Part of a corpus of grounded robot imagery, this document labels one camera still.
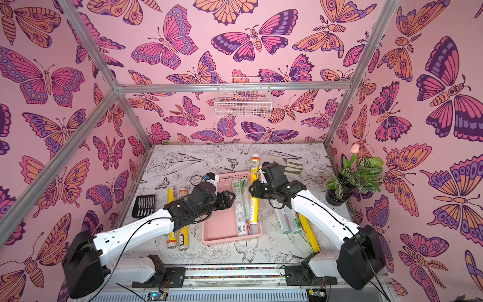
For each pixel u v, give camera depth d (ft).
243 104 3.47
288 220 2.81
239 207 2.87
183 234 2.67
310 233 2.68
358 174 2.45
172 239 2.61
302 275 2.39
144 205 3.09
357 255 1.30
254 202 2.52
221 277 2.45
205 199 1.95
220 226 2.82
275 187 1.98
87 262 1.28
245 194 3.06
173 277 2.40
